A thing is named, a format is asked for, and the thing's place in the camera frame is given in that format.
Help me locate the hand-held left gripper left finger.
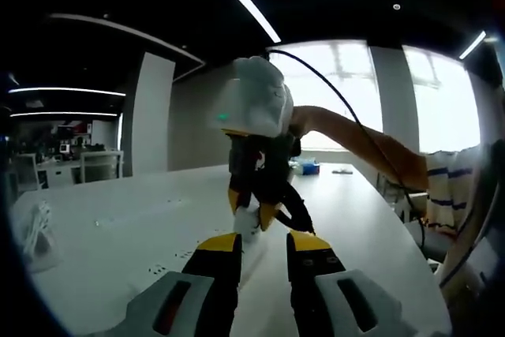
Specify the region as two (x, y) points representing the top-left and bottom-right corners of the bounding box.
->
(125, 231), (243, 337)

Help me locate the white desk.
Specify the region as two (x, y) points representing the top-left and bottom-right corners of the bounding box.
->
(9, 162), (454, 337)

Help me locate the striped white shirt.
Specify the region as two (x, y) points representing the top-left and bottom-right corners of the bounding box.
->
(425, 146), (495, 232)

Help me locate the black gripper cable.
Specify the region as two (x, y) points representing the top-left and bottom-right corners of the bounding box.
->
(267, 48), (430, 261)

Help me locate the white power strip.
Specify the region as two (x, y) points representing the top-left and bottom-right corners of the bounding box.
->
(133, 226), (271, 291)

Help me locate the white power strip cable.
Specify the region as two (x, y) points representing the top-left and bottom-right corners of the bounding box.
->
(21, 200), (65, 273)

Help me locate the white square column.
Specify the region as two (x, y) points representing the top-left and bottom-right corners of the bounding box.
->
(131, 51), (176, 177)

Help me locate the white charger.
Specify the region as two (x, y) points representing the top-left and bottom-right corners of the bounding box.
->
(234, 204), (264, 244)

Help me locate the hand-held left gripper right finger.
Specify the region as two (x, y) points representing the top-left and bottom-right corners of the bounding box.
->
(285, 230), (416, 337)

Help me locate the white mesh office chair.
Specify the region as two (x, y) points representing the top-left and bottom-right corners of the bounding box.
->
(10, 152), (39, 197)
(80, 149), (125, 185)

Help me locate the blue tissue box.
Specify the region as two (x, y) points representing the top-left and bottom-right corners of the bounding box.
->
(293, 156), (322, 177)

